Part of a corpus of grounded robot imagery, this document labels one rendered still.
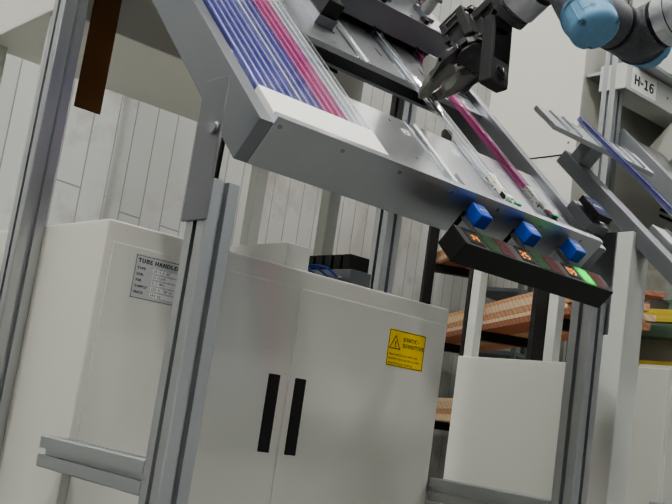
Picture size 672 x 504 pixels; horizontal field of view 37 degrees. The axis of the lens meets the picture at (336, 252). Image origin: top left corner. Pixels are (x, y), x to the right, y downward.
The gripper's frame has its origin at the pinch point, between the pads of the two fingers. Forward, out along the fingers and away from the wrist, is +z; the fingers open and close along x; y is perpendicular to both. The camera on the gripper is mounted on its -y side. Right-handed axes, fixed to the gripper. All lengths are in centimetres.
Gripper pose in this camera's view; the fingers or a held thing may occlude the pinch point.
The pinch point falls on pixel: (429, 98)
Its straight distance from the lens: 171.6
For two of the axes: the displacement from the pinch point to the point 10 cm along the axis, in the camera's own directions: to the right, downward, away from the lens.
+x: -7.4, -2.1, -6.4
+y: -2.4, -8.0, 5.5
